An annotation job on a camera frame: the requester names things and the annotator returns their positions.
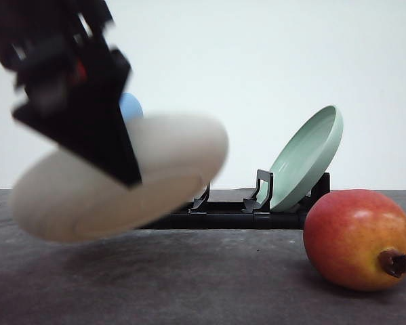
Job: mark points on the black plate rack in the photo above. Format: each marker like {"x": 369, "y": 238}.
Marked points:
{"x": 256, "y": 213}

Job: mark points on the red yellow pomegranate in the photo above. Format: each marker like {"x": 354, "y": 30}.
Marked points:
{"x": 356, "y": 239}

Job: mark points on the white plate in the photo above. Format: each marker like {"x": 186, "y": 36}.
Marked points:
{"x": 57, "y": 199}

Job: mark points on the blue plate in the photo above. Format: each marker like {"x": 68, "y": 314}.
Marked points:
{"x": 130, "y": 106}

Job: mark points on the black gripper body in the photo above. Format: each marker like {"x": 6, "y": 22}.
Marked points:
{"x": 60, "y": 56}

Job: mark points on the green plate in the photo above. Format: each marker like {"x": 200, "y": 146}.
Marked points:
{"x": 303, "y": 158}

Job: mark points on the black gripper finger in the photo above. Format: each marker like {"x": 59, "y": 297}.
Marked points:
{"x": 90, "y": 122}

